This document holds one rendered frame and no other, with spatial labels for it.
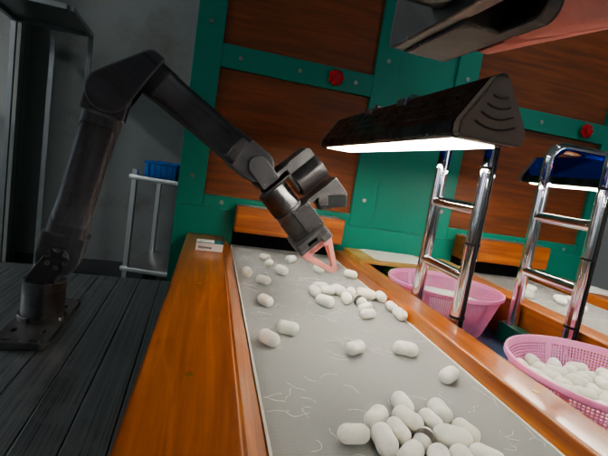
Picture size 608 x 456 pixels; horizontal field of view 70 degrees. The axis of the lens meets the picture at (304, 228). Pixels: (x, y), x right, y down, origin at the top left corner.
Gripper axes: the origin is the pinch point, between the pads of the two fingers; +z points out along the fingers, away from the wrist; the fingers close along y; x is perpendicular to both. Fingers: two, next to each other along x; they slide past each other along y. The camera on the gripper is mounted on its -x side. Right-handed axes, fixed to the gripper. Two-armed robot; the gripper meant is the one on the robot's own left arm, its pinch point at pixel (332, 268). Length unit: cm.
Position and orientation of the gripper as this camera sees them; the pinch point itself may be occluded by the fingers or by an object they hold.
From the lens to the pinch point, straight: 84.8
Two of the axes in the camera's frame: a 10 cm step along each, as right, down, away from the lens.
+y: -2.2, -1.6, 9.6
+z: 5.9, 7.7, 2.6
